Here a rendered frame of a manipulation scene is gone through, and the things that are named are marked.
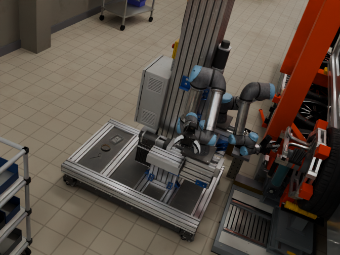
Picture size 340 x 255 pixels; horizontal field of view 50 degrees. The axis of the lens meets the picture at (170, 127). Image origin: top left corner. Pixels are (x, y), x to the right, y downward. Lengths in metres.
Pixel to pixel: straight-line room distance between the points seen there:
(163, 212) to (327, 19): 1.89
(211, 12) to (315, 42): 0.90
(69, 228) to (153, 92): 1.27
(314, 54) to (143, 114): 1.36
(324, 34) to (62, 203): 2.45
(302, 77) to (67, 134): 2.36
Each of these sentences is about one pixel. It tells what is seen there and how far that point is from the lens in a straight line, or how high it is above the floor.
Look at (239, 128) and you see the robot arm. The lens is 2.74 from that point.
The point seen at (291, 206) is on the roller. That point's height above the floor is 0.53.
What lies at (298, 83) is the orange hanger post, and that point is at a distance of 3.10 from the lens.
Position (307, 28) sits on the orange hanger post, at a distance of 4.96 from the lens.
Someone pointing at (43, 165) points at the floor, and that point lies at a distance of 3.62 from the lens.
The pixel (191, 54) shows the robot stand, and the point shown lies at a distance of 2.57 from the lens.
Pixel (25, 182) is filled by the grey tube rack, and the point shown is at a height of 0.75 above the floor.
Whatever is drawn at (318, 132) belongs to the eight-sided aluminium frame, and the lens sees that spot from 2.87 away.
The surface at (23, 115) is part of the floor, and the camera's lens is 4.24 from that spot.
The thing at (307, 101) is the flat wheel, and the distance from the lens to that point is 4.72.
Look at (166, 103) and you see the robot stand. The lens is 2.80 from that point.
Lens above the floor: 2.48
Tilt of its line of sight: 35 degrees down
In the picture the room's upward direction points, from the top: 14 degrees clockwise
